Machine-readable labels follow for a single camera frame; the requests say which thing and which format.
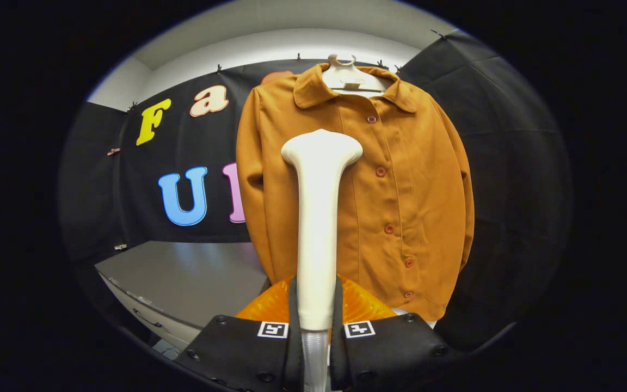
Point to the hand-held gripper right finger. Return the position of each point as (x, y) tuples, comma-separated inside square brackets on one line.
[(395, 354)]

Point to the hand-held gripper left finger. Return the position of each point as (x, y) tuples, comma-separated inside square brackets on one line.
[(237, 354)]

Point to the orange button-up shirt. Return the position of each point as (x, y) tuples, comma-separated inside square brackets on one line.
[(400, 207)]

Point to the white garment steamer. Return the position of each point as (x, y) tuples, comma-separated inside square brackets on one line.
[(318, 218)]

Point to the grey cabinet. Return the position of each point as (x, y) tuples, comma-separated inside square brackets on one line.
[(194, 277)]

